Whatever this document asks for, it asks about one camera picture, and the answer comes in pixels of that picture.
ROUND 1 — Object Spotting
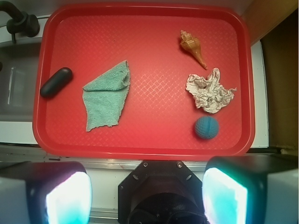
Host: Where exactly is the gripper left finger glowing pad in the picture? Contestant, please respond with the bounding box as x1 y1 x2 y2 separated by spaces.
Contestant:
0 161 92 224

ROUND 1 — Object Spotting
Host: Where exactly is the orange spiral seashell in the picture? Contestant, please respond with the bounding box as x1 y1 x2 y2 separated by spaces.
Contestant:
180 30 208 70

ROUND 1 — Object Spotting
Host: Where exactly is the green knitted cloth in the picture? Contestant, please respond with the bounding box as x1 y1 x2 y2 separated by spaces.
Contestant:
82 60 130 132

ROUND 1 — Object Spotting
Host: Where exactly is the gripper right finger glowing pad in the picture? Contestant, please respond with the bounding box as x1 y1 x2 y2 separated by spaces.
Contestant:
202 155 299 224

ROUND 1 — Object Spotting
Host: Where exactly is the dark plastic pickle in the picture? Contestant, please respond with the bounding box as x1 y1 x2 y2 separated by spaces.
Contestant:
40 67 73 98

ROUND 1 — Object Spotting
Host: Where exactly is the crumpled white paper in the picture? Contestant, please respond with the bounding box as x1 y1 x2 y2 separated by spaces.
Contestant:
185 68 237 114

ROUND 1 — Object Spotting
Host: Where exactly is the red plastic tray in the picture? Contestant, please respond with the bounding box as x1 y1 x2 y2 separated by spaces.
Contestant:
33 3 255 161

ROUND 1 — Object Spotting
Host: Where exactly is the blue textured ball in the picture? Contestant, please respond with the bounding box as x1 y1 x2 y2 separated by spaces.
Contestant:
194 116 220 140

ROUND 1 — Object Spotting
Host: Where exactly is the metal sink basin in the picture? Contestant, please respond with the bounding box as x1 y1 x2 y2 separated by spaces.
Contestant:
0 37 42 122

